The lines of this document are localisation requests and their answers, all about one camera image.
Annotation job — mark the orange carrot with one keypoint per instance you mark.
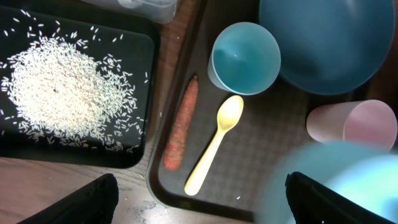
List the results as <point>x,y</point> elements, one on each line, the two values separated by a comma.
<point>176,144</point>

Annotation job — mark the dark blue plate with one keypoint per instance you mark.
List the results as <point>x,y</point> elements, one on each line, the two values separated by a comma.
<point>330,47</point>

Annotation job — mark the light blue small bowl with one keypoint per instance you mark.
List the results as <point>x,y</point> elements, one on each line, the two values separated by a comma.
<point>362,173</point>

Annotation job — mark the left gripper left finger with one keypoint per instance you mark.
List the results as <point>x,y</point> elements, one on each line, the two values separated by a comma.
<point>93,203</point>

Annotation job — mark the yellow plastic spoon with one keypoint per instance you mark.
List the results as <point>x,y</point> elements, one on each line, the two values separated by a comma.
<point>227,118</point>

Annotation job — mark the light blue plastic cup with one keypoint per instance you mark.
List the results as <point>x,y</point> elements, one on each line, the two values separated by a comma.
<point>245,59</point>

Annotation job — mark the pink plastic cup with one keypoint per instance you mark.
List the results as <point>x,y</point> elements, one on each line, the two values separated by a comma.
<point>371,121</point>

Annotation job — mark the clear plastic waste bin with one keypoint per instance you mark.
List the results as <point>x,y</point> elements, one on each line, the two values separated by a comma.
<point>159,11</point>

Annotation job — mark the brown serving tray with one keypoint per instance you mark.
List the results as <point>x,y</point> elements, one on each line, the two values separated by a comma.
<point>273,124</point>

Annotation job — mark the pile of white rice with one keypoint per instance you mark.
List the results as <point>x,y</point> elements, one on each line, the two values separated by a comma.
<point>71,83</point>

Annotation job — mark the black waste tray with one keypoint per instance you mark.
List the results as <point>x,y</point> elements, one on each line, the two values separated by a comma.
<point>82,12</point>

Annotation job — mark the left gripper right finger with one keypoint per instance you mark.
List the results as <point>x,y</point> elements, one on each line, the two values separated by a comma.
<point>312,203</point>

